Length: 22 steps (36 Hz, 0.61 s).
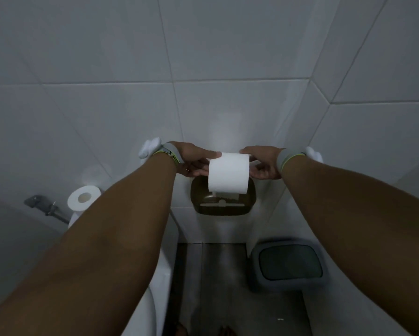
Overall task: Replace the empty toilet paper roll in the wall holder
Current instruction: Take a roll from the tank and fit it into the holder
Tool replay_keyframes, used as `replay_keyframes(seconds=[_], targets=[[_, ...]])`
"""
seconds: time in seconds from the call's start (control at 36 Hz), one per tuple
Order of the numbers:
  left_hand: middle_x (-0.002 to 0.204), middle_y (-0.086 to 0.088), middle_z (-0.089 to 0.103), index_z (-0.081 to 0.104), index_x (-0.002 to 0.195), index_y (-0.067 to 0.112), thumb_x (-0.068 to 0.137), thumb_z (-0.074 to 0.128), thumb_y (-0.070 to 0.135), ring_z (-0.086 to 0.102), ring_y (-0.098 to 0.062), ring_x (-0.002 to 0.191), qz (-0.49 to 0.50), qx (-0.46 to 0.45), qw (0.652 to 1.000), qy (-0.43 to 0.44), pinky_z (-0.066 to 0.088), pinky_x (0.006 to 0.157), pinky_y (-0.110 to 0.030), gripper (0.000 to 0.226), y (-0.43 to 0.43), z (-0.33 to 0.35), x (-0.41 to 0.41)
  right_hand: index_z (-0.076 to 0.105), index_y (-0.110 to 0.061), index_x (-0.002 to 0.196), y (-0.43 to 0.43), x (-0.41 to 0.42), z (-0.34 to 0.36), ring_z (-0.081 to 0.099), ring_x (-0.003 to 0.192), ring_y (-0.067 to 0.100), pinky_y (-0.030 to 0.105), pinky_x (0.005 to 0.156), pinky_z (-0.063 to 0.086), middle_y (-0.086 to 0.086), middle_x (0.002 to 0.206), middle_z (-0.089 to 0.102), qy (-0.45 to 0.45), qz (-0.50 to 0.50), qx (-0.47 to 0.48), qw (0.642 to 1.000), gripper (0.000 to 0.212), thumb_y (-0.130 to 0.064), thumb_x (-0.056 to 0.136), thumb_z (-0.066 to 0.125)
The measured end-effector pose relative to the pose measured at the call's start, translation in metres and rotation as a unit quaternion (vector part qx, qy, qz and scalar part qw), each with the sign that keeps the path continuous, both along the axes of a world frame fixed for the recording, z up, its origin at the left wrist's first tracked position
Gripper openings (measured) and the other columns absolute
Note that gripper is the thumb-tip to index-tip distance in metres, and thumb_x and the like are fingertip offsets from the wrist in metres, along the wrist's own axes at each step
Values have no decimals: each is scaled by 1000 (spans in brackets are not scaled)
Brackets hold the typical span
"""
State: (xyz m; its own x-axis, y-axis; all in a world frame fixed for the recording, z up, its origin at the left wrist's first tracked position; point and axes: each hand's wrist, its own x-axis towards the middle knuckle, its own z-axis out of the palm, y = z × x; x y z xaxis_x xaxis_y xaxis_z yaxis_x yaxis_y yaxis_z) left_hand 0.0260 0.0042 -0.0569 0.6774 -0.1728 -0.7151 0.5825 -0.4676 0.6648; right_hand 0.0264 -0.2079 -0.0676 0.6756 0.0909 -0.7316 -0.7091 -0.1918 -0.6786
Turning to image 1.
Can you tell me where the person's right hand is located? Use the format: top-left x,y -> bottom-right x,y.
239,146 -> 284,181

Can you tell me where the person's left hand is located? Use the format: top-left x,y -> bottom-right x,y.
169,141 -> 222,178

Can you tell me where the brown wall paper holder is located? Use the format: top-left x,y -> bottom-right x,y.
190,175 -> 257,217

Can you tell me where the white toilet paper roll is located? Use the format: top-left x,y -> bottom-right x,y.
208,152 -> 250,196
67,185 -> 103,229

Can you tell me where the person's left forearm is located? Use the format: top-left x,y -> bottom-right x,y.
0,154 -> 178,336

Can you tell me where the person's right forearm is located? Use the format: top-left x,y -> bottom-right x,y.
281,155 -> 419,336

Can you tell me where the white tracker with gray wristband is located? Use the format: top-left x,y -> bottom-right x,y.
138,137 -> 185,165
276,147 -> 324,172

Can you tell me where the gray trash bin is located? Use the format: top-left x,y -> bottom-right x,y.
248,238 -> 329,293

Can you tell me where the chrome bidet sprayer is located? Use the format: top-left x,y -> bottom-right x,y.
23,195 -> 71,225

